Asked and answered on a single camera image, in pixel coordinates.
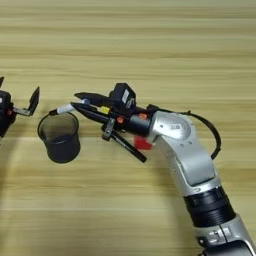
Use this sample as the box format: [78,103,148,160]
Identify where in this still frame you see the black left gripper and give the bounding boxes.
[0,76,41,138]

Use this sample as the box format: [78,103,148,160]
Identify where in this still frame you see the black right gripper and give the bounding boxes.
[70,92,154,141]

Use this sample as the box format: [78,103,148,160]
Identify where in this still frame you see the black mesh pen cup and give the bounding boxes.
[37,112,82,164]

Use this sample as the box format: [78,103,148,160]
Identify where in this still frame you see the black marker pen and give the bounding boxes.
[111,130,148,164]

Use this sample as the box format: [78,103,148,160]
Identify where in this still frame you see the red foam cube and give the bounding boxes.
[134,134,154,152]

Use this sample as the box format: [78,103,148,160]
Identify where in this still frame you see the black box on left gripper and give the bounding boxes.
[0,89,13,111]

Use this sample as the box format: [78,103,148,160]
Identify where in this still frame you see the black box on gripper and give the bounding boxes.
[0,89,13,111]
[109,82,137,110]

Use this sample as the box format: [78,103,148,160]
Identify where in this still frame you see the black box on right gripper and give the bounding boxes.
[109,82,137,110]

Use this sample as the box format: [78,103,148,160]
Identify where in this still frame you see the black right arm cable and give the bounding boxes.
[146,104,223,160]

